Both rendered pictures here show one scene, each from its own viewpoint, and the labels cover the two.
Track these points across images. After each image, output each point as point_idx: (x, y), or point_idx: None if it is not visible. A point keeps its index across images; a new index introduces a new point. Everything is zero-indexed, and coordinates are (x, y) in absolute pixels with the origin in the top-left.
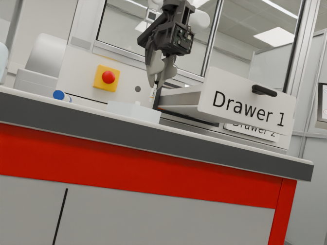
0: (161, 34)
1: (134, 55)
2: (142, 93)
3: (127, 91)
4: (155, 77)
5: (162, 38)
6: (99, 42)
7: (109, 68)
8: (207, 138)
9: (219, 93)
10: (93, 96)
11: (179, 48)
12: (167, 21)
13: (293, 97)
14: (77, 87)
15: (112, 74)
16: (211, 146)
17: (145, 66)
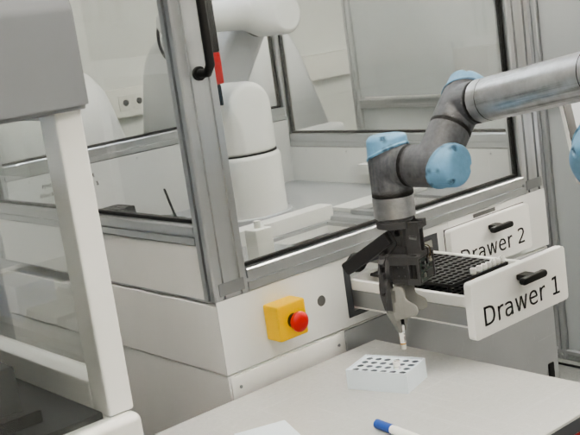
0: (394, 266)
1: (299, 255)
2: (329, 302)
3: (310, 313)
4: (337, 265)
5: (397, 272)
6: (252, 267)
7: (291, 305)
8: (556, 429)
9: (487, 308)
10: (273, 352)
11: (426, 280)
12: (392, 244)
13: (559, 249)
14: (250, 354)
15: (305, 315)
16: (560, 432)
17: (318, 260)
